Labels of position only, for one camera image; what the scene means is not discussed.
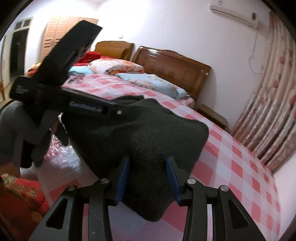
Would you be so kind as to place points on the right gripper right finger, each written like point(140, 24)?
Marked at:
point(230, 219)

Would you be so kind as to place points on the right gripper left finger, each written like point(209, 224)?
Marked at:
point(64, 220)

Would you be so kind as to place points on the black striped knit sweater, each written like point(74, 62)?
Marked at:
point(155, 134)

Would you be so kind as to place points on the person forearm grey sleeve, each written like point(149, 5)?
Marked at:
point(23, 142)

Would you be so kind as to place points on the red floral cloth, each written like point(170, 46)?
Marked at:
point(23, 206)

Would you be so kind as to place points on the light blue cloud pillow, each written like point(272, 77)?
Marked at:
point(80, 70)

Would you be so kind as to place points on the pink checkered bed sheet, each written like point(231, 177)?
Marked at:
point(223, 161)

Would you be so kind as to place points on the red blanket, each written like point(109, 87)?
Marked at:
point(89, 57)

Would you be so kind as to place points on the orange floral pillow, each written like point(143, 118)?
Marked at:
point(110, 66)

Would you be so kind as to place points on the wooden louvered wardrobe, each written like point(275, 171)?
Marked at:
point(56, 29)

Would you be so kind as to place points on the dark doorway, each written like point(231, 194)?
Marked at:
point(18, 47)

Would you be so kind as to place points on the light wooden headboard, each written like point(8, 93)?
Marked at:
point(115, 49)

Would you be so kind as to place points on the pink floral curtain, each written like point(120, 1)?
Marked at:
point(266, 127)

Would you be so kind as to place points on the blue floral pillow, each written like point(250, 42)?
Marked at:
point(155, 83)

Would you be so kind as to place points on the wooden nightstand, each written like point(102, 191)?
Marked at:
point(214, 117)

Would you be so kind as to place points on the dark wooden headboard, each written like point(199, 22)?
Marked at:
point(177, 69)

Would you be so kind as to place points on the white air conditioner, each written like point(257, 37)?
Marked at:
point(236, 10)

